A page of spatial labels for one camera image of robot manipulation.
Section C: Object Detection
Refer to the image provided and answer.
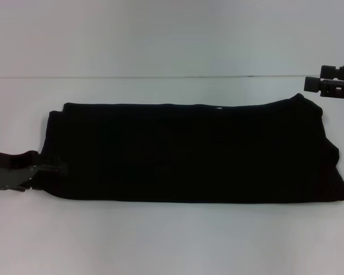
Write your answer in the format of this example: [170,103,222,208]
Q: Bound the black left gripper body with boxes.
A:
[0,149,42,192]

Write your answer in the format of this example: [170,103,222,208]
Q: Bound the black shirt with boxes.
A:
[41,93,344,205]

